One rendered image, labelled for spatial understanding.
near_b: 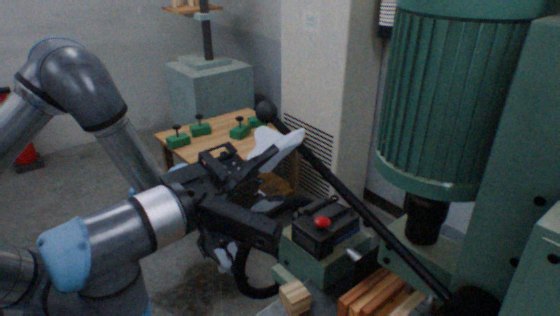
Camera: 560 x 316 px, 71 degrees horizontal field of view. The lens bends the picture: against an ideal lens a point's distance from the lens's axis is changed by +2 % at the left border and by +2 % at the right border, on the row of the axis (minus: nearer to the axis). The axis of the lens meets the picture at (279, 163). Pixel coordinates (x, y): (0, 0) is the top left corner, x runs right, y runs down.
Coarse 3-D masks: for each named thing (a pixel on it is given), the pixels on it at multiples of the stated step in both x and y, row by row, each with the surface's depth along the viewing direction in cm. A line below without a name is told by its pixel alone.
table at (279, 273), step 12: (444, 228) 91; (372, 240) 87; (456, 240) 87; (276, 264) 85; (276, 276) 84; (288, 276) 82; (348, 276) 78; (312, 288) 75; (336, 288) 75; (348, 288) 75; (312, 300) 73; (324, 300) 73; (336, 300) 73; (264, 312) 70; (276, 312) 70; (312, 312) 70; (324, 312) 70; (336, 312) 70
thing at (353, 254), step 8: (344, 248) 76; (352, 248) 76; (376, 248) 71; (352, 256) 74; (360, 256) 74; (368, 256) 69; (376, 256) 70; (360, 264) 68; (368, 264) 69; (376, 264) 71; (360, 272) 68; (368, 272) 70; (360, 280) 69
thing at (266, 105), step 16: (256, 112) 59; (272, 112) 59; (368, 224) 50; (384, 240) 48; (400, 256) 47; (416, 272) 46; (432, 288) 45; (464, 288) 44; (480, 288) 43; (448, 304) 42; (464, 304) 41; (480, 304) 41; (496, 304) 42
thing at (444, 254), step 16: (400, 224) 65; (400, 240) 62; (448, 240) 62; (384, 256) 65; (416, 256) 60; (432, 256) 59; (448, 256) 59; (400, 272) 64; (432, 272) 59; (448, 272) 56; (448, 288) 57
